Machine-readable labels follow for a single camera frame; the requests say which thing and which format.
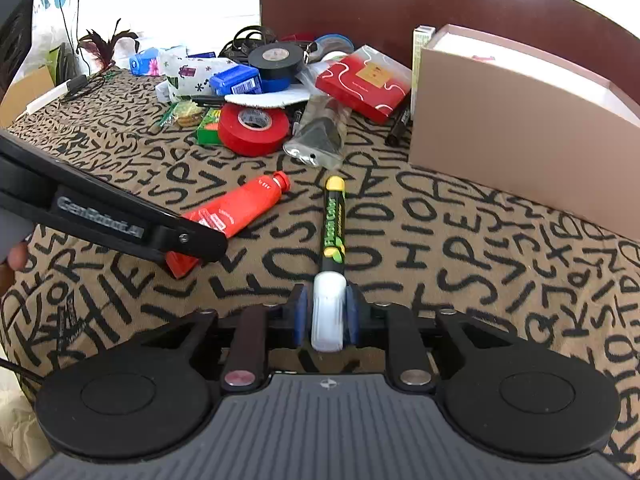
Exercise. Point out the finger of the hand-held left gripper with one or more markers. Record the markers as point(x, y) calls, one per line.
point(200, 245)

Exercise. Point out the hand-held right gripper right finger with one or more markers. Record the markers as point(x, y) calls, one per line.
point(351, 316)

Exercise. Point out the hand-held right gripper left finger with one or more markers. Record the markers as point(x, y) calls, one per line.
point(302, 316)

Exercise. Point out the red paint tube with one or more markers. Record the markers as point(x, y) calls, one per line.
point(235, 210)

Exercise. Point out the black marker with yellow cap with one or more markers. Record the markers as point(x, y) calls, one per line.
point(332, 230)

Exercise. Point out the makeup brush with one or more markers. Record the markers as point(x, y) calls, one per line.
point(320, 135)

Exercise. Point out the pink-brown cardboard box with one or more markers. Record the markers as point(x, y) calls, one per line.
point(500, 125)

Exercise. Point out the person's left hand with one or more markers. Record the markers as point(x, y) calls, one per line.
point(17, 256)

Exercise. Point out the green crayon box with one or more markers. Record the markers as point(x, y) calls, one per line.
point(207, 132)

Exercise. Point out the red tape roll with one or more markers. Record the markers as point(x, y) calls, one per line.
point(235, 135)

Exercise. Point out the tan letter-printed blanket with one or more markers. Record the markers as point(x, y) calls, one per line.
point(450, 240)

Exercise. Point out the clear snack packet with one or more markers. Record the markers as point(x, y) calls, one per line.
point(185, 112)

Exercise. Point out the open cardboard box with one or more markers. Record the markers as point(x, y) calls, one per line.
point(25, 95)

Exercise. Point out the blue tissue pack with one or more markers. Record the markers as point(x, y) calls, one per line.
point(142, 62)

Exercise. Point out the white insole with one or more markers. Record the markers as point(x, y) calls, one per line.
point(270, 99)

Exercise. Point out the dark red feather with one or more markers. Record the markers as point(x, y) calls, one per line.
point(102, 45)

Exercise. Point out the blue plastic box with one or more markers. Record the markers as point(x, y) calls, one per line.
point(235, 80)

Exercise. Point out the white floral pouch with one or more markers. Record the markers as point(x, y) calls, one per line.
point(192, 72)

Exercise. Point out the blue tape roll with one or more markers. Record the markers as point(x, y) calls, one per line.
point(275, 85)

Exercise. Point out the plain black marker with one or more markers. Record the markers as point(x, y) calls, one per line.
point(397, 130)

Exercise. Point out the black ribbed device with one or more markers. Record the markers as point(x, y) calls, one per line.
point(15, 30)

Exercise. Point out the black tape roll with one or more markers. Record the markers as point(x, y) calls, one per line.
point(295, 62)

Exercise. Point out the white printed plastic bag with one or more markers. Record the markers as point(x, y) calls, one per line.
point(52, 5)

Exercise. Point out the flat red gift box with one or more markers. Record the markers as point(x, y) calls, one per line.
point(360, 85)

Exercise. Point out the small red box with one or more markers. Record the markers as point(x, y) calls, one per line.
point(297, 37)

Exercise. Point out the blue round lid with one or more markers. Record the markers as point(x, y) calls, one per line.
point(332, 42)

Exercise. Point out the yellow-green carton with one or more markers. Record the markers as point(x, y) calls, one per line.
point(422, 42)

